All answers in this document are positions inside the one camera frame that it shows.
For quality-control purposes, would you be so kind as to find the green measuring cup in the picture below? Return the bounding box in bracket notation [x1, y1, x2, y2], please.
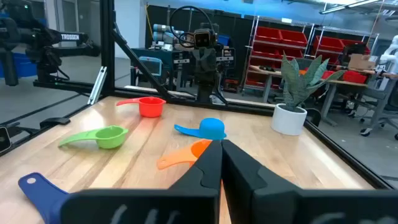
[58, 124, 129, 149]

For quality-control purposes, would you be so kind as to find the silver aluminium bracket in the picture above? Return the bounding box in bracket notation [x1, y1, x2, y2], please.
[88, 66, 108, 105]

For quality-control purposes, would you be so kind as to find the red bin shelf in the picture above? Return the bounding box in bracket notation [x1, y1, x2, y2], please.
[310, 26, 380, 85]
[245, 16, 313, 94]

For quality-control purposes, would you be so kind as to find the cardboard box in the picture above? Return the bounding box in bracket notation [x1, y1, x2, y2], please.
[348, 53, 376, 71]

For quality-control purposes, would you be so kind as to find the grey office chair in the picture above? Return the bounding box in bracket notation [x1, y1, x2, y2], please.
[348, 79, 398, 141]

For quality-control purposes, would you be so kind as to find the person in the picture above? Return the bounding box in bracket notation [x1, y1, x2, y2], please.
[337, 42, 398, 79]

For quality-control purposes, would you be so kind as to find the red measuring cup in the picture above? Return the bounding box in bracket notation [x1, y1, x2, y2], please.
[116, 96, 167, 118]

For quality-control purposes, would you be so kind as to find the light blue measuring cup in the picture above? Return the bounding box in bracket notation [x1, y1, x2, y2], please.
[174, 117, 227, 141]

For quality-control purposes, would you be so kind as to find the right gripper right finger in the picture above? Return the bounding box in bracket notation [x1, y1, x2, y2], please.
[221, 139, 398, 224]

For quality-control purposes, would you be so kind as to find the black table frame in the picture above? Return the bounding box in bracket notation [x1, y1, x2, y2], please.
[0, 0, 394, 190]

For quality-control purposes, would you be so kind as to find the green snake plant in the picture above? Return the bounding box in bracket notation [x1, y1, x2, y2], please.
[279, 51, 346, 113]

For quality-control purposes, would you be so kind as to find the black edge clip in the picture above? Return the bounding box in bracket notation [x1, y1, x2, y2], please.
[39, 117, 71, 129]
[306, 108, 322, 128]

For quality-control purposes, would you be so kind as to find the small black camera box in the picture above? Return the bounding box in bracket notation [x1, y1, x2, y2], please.
[0, 126, 12, 154]

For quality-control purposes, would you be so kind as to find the white humanoid robot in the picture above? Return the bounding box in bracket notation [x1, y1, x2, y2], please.
[377, 34, 398, 91]

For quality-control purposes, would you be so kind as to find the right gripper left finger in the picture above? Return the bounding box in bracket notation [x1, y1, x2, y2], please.
[60, 139, 223, 224]

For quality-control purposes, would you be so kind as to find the white plant pot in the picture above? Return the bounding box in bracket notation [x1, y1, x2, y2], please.
[270, 103, 308, 136]

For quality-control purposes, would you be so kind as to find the orange measuring cup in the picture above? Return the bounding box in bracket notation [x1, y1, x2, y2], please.
[156, 139, 213, 170]

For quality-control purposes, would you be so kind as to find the wooden top desk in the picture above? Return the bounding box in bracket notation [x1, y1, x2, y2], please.
[248, 65, 369, 127]

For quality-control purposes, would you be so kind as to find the dark blue measuring cup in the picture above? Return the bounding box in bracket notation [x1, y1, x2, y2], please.
[17, 172, 71, 224]

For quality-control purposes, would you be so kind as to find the blue framed teach pendant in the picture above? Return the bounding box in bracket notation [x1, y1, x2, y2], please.
[138, 55, 164, 78]

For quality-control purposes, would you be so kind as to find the dark equipment cabinet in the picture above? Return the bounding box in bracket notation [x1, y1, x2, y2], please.
[130, 46, 191, 91]

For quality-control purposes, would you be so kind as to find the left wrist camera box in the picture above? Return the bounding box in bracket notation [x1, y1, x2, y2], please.
[193, 28, 218, 49]

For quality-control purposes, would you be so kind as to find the blue storage bin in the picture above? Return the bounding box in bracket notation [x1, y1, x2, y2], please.
[0, 52, 38, 78]

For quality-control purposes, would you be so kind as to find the long ceiling light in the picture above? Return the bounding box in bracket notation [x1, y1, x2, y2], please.
[319, 0, 383, 15]

